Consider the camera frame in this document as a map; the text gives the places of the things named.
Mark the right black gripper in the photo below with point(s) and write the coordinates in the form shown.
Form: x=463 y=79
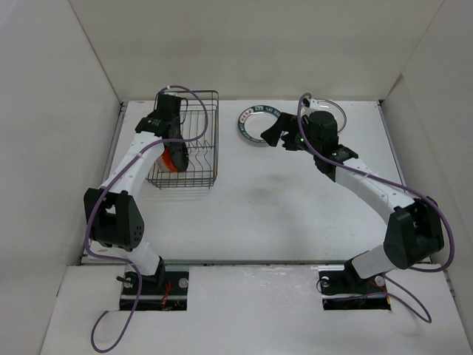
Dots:
x=284 y=123

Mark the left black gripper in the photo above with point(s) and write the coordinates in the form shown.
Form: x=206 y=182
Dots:
x=177 y=124

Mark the black plate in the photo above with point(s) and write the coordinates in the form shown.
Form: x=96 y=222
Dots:
x=179 y=155

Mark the orange plate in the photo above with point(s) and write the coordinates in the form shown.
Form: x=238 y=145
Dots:
x=170 y=167

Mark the white plate dark patterned rim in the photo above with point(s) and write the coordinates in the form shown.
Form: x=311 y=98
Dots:
x=254 y=120

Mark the white plate red characters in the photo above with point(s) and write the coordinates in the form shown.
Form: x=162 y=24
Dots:
x=336 y=110

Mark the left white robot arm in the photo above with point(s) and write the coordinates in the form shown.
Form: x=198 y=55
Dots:
x=118 y=227

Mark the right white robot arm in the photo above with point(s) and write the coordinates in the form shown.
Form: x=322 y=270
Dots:
x=413 y=226

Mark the grey wire dish rack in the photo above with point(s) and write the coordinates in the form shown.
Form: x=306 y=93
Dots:
x=202 y=117

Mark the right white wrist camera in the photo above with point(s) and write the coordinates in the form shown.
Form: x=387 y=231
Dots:
x=309 y=106

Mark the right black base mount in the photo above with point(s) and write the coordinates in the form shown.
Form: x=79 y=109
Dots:
x=341 y=291

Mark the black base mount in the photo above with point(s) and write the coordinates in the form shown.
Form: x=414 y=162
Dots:
x=341 y=291
x=172 y=295

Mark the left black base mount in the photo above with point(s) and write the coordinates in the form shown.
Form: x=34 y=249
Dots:
x=172 y=295

